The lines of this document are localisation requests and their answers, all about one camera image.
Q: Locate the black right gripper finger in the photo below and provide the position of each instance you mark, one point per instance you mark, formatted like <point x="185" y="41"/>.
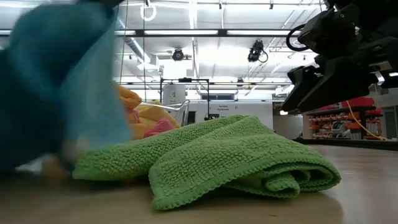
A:
<point x="342" y="81"/>
<point x="303" y="84"/>

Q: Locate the blue microfiber towel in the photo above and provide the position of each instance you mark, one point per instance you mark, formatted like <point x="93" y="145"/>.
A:
<point x="56" y="77"/>

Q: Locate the green microfiber towel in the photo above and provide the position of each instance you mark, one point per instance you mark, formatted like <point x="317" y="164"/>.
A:
<point x="217" y="155"/>

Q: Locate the long pink microfiber towel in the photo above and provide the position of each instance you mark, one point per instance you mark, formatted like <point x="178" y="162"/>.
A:
<point x="134" y="115"/>

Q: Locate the clear plastic container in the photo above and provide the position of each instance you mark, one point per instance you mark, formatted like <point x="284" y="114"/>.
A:
<point x="183" y="113"/>

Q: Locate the yellow microfiber towel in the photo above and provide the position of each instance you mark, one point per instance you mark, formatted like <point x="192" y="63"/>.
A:
<point x="158" y="113"/>

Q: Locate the shelf with red bins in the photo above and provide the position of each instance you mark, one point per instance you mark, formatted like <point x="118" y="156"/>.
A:
<point x="342" y="124"/>

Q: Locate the white machine cabinet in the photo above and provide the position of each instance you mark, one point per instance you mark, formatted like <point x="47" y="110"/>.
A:
<point x="174" y="95"/>

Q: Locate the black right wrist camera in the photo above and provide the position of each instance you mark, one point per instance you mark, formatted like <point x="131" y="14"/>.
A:
<point x="329" y="31"/>

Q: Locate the black overhead camera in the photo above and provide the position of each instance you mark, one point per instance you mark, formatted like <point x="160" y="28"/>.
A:
<point x="256" y="49"/>

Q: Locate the black metal table frame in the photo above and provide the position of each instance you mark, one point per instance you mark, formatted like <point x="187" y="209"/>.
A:
<point x="342" y="143"/>

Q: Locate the black overhead frame beam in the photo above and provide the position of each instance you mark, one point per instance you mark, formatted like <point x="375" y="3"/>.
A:
<point x="186" y="32"/>

